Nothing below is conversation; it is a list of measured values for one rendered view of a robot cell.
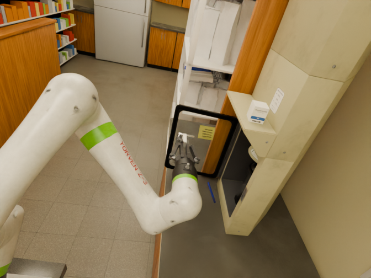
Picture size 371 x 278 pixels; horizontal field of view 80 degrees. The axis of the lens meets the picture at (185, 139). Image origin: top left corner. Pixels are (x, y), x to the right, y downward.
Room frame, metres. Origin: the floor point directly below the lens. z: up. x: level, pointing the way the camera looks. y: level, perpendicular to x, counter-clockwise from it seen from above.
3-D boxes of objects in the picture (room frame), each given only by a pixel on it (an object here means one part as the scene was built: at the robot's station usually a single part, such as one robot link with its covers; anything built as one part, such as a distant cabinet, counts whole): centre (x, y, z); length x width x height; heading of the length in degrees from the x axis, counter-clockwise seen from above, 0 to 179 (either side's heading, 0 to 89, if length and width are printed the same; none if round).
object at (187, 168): (0.60, -0.03, 1.28); 0.09 x 0.06 x 0.12; 99
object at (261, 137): (0.79, -0.21, 1.46); 0.32 x 0.11 x 0.10; 9
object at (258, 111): (0.71, -0.22, 1.54); 0.05 x 0.05 x 0.06; 4
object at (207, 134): (0.95, -0.07, 1.19); 0.30 x 0.01 x 0.40; 92
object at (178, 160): (0.67, -0.02, 1.28); 0.09 x 0.08 x 0.07; 9
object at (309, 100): (0.82, -0.39, 1.32); 0.32 x 0.25 x 0.77; 9
